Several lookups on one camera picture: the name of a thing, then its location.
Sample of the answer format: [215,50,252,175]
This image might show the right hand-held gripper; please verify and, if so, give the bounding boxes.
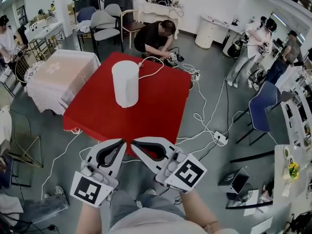
[130,136,208,194]

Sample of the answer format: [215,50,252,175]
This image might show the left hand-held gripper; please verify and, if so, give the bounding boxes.
[70,138,128,208]

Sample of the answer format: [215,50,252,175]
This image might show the white electric kettle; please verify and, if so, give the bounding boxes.
[111,60,140,108]

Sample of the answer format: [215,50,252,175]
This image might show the person's right forearm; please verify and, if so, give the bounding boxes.
[179,191,219,232]

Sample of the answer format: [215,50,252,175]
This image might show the person's left forearm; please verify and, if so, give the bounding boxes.
[76,200,112,234]

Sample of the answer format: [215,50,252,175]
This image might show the red tablecloth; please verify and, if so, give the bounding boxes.
[62,52,193,156]

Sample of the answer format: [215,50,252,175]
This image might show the person's grey jeans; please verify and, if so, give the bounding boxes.
[109,189,187,229]

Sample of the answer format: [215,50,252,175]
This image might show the white power strip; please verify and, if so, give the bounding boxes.
[213,130,229,146]
[189,68,201,81]

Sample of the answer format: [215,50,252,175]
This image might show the person's beige shirt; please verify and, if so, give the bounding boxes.
[106,206,241,234]

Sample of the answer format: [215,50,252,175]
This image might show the black box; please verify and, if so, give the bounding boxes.
[217,167,250,195]

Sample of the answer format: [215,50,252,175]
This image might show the pink lace tablecloth table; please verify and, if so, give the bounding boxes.
[26,49,101,116]

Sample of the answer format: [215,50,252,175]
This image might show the black power strip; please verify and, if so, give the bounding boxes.
[164,53,185,67]

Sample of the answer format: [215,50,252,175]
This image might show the blue padded chair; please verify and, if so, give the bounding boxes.
[76,6,98,51]
[234,80,281,146]

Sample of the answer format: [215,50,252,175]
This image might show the white chair brown seat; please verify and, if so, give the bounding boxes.
[120,9,147,49]

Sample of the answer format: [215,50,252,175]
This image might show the white round cabinet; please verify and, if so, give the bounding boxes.
[195,15,229,50]

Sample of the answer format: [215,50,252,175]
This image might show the white side table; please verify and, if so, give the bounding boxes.
[273,144,312,219]

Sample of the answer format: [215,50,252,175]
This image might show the black round appliance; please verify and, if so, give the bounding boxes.
[222,39,245,59]

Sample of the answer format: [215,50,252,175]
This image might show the grey padded chair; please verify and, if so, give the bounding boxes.
[104,3,123,17]
[89,9,124,56]

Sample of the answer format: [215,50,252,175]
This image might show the white console table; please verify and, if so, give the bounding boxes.
[137,1,184,40]

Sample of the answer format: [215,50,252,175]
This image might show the white sink counter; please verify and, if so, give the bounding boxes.
[25,20,66,44]

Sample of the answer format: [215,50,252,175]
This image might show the yellow sunflower bouquet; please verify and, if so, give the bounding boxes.
[287,161,300,180]

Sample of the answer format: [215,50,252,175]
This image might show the white shelf unit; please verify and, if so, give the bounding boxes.
[279,86,312,147]

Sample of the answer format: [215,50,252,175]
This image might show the black cabinet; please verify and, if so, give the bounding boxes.
[103,0,136,17]
[72,0,103,22]

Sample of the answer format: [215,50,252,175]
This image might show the white floor cable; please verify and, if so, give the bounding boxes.
[176,78,245,156]
[40,129,85,201]

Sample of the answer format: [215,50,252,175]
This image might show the white kettle power cable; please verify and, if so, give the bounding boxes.
[137,56,165,80]

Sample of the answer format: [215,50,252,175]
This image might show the gold frame stool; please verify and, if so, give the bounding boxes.
[7,108,45,170]

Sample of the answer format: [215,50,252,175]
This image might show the gold wire chair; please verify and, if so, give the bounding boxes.
[14,49,47,88]

